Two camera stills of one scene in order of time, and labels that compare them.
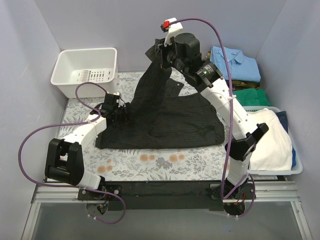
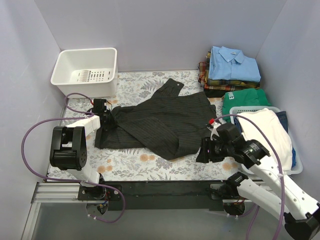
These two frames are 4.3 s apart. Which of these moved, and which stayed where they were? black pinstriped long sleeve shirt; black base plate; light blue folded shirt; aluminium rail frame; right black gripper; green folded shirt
Moved: black pinstriped long sleeve shirt; right black gripper
Stayed: green folded shirt; aluminium rail frame; light blue folded shirt; black base plate
